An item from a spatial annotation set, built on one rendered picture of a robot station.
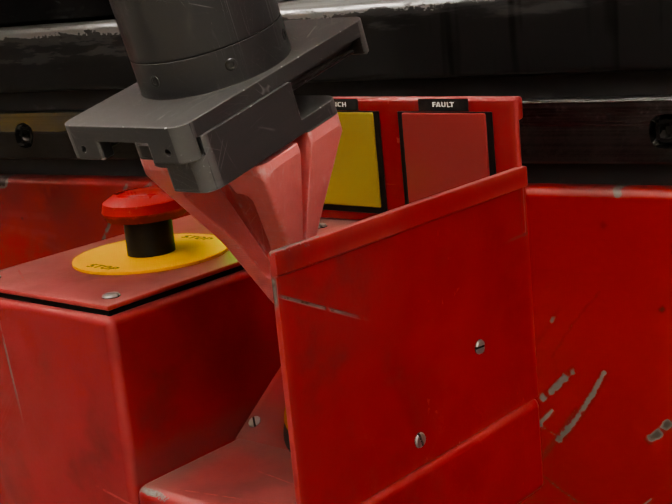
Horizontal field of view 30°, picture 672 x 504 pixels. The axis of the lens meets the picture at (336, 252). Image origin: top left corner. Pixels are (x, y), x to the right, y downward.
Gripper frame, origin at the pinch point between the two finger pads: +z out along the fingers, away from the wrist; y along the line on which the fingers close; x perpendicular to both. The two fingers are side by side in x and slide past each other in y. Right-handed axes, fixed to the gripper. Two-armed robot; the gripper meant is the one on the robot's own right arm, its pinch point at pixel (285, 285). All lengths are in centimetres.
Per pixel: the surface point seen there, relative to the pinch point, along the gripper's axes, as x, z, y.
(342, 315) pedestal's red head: -4.6, -0.3, -1.8
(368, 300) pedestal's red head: -4.5, 0.0, -0.3
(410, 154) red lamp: 1.2, -0.7, 10.6
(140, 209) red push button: 8.7, -2.3, 1.0
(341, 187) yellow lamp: 5.5, 1.0, 10.1
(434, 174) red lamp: -0.1, 0.2, 10.4
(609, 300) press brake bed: 0.5, 14.2, 23.1
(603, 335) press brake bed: 1.0, 16.2, 22.5
